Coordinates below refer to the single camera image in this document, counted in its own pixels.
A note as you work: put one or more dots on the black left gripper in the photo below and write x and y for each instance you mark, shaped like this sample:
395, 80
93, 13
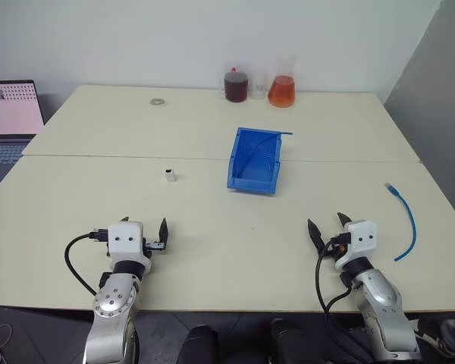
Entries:
151, 244

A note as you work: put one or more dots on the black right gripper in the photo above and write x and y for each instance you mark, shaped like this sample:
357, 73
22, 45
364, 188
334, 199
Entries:
335, 248

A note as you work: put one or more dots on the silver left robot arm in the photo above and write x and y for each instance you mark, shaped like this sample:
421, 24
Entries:
112, 303

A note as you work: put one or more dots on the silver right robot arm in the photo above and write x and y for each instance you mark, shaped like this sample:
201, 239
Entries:
383, 307

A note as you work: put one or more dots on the small white black cube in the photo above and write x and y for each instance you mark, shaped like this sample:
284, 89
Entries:
170, 176

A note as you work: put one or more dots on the blue plastic storage bin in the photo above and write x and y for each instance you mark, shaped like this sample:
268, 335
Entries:
255, 161

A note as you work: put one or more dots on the dark rounded shape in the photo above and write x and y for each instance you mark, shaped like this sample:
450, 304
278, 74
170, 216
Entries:
288, 341
199, 345

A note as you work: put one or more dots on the flask of orange liquid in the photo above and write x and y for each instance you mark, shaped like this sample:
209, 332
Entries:
282, 93

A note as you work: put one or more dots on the clear empty glass beaker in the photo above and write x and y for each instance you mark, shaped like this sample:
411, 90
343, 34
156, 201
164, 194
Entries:
258, 86

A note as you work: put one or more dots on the jar of dark red liquid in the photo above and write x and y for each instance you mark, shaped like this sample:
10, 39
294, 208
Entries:
236, 88

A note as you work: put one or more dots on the grey partition panel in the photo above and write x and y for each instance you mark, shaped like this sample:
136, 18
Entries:
436, 95

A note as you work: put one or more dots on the open grey laptop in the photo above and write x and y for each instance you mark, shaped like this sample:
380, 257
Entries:
7, 117

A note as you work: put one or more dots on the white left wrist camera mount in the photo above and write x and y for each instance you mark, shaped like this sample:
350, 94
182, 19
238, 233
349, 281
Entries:
125, 239

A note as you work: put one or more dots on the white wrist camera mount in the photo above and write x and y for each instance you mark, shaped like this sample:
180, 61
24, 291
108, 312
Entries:
125, 239
360, 239

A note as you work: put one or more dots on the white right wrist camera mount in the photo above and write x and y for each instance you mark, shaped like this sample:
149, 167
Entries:
360, 239

